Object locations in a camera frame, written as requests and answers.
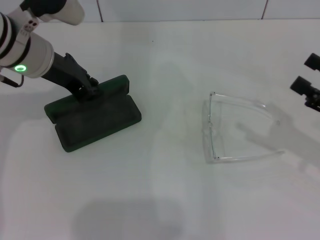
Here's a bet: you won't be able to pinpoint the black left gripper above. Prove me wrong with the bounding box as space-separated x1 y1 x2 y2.
41 51 105 102

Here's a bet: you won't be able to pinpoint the dark green glasses case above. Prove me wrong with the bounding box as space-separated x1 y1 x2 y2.
43 74 143 153

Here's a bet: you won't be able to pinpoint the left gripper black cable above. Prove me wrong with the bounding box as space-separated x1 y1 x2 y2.
0 74 25 88

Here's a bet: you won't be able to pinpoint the clear plastic glasses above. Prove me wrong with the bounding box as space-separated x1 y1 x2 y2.
201 91 286 165

